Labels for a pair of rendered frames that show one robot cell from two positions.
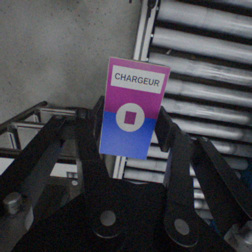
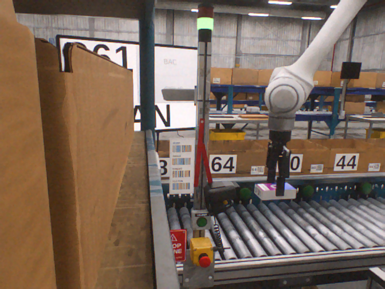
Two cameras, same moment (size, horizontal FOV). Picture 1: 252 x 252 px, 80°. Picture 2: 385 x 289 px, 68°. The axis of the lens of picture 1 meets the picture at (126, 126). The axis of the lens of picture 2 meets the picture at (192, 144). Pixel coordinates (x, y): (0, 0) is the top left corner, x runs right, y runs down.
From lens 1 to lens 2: 1.02 m
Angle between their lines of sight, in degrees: 71
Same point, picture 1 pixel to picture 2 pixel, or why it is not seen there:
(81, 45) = not seen: outside the picture
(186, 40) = (225, 243)
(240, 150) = (264, 208)
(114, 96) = (272, 188)
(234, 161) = (273, 207)
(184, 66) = (239, 241)
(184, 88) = (251, 237)
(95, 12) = not seen: outside the picture
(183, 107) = (262, 234)
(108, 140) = (289, 188)
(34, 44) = not seen: outside the picture
